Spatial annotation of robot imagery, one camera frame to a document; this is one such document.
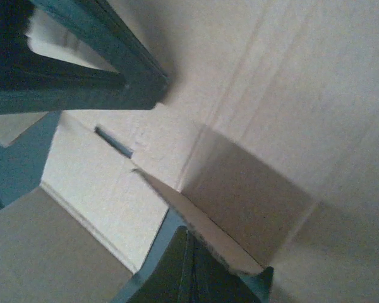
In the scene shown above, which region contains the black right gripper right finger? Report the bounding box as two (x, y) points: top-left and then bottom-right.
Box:
(113, 217), (274, 302)

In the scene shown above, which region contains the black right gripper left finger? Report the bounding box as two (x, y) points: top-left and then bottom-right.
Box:
(0, 1), (168, 115)

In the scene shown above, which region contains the brown cardboard box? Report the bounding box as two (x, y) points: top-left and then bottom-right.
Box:
(0, 1), (379, 302)

